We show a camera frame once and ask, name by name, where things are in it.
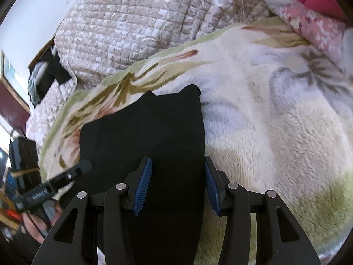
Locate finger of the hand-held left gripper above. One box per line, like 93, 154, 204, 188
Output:
51, 159, 93, 191

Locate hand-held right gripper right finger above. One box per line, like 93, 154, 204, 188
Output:
203, 155, 323, 265

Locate beige quilted bedspread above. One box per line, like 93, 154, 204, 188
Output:
25, 0, 273, 150

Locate floral fleece blanket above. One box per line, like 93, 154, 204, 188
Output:
37, 17, 353, 265

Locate pink floral quilt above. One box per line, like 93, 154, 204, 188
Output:
250, 0, 353, 69

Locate black cloth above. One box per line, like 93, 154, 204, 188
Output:
36, 51, 71, 100

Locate person's left hand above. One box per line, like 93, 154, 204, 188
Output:
21, 208, 65, 242

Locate wooden frame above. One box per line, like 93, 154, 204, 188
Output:
0, 50, 31, 125

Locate black pants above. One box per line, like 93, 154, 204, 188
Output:
79, 84, 206, 265

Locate light grey cloth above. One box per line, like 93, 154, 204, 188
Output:
27, 61, 51, 107

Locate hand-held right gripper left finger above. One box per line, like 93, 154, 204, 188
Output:
32, 156, 153, 265

